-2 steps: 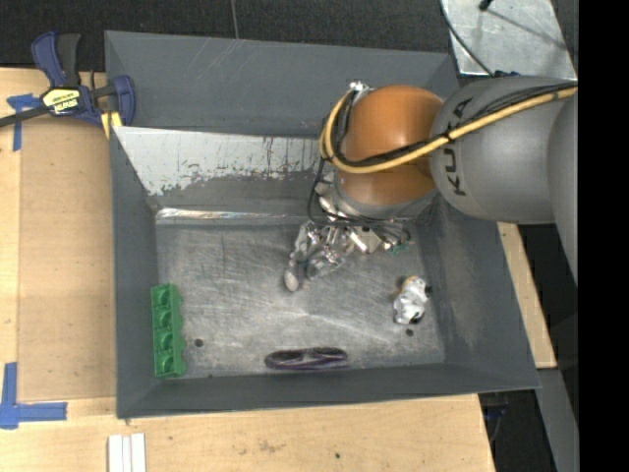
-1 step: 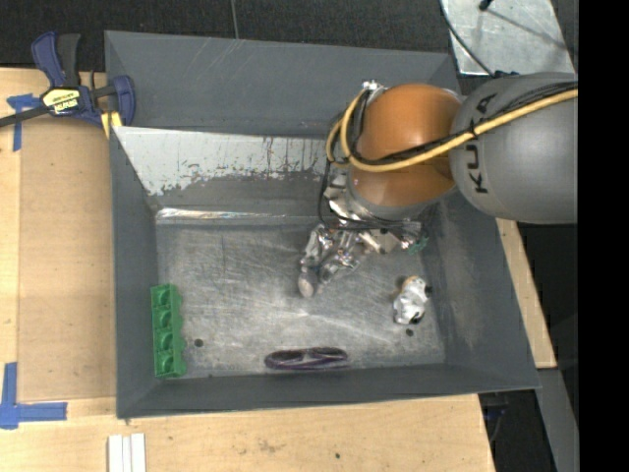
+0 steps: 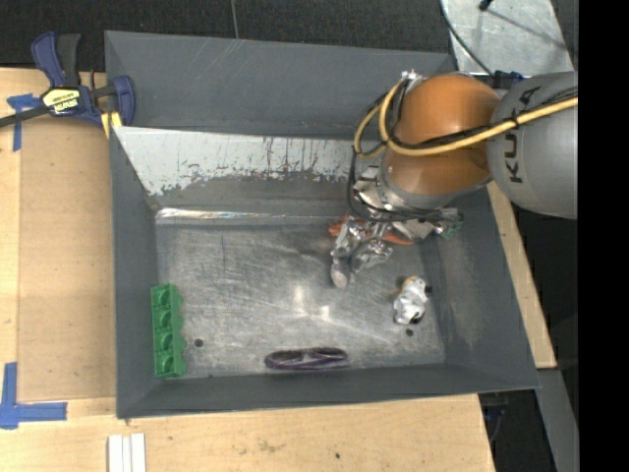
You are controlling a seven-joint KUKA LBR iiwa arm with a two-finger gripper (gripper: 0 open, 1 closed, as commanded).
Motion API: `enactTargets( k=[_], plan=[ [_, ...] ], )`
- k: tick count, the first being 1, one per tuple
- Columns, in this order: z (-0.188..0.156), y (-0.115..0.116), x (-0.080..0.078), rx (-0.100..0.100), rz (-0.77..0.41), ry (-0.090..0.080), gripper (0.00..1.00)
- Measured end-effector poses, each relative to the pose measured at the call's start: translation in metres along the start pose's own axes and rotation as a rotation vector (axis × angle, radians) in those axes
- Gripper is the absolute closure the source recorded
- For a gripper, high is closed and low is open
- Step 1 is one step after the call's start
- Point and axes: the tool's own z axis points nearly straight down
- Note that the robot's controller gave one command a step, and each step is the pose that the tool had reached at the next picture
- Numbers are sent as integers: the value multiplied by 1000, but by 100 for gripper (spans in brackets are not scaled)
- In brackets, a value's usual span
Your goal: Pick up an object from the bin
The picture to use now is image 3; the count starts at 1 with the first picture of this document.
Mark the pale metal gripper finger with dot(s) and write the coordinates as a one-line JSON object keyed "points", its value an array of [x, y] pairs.
{"points": [[341, 266], [371, 256]]}

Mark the white toy animal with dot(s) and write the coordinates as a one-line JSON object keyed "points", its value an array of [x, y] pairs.
{"points": [[410, 300]]}

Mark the grey metal bin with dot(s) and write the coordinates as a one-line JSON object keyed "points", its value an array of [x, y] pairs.
{"points": [[255, 288]]}

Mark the purple sunglasses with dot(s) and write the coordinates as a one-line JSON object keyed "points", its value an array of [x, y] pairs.
{"points": [[307, 359]]}

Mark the green plastic block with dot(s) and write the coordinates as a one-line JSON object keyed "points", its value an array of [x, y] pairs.
{"points": [[168, 332]]}

